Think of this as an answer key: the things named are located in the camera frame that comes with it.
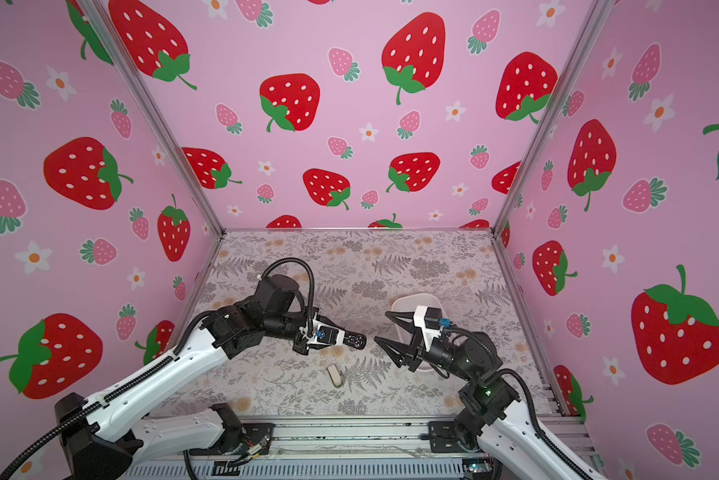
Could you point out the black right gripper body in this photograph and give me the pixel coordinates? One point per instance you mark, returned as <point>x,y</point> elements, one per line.
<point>442,357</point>

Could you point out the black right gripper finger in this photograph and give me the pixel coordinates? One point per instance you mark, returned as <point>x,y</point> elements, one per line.
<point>397,351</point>
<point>403,320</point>

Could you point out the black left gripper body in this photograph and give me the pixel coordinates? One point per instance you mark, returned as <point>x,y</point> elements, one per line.
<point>300,337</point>

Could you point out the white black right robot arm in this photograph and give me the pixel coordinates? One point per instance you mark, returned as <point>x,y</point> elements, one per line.
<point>499,416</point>

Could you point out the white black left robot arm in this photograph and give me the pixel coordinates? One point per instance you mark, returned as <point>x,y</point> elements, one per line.
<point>97,433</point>

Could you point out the white plastic tray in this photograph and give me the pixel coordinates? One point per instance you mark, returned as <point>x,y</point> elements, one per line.
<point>409,304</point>

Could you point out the beige eraser block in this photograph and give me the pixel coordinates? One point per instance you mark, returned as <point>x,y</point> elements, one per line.
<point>334,375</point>

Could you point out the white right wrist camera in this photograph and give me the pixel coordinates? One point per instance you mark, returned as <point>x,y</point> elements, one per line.
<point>430,320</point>

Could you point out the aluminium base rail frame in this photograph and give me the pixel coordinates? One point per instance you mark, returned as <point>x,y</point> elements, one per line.
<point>376,447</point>

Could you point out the aluminium corner post right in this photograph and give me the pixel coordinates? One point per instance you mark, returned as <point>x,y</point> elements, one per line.
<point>588,36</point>

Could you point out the aluminium corner post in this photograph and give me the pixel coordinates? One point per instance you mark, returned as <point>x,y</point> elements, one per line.
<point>97,14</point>
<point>588,36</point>

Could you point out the aluminium corner post left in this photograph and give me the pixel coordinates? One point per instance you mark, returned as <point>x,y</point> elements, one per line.
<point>97,14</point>

